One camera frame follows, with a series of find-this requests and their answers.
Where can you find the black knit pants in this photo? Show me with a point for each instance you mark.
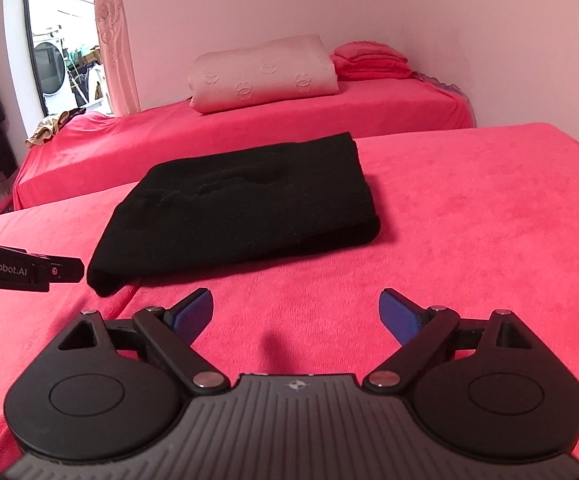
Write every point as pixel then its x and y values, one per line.
pixel 202 214

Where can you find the beige crumpled cloth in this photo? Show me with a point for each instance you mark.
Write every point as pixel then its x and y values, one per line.
pixel 50 125

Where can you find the pink lace curtain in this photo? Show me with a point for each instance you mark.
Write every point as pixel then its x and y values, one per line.
pixel 114 43

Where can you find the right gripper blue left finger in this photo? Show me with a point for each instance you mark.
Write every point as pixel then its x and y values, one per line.
pixel 169 335

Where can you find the pink fleece blanket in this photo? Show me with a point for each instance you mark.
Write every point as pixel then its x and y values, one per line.
pixel 475 220

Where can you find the white washing machine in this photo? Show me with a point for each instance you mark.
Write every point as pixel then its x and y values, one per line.
pixel 53 76

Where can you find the window with dark frame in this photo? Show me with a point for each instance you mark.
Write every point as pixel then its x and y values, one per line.
pixel 72 24

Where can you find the red covered far bed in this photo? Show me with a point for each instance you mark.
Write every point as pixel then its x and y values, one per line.
pixel 94 151

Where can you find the folded red blanket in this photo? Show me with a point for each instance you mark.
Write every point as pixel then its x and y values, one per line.
pixel 370 60

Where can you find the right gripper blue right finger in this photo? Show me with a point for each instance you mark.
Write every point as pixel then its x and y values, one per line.
pixel 423 334

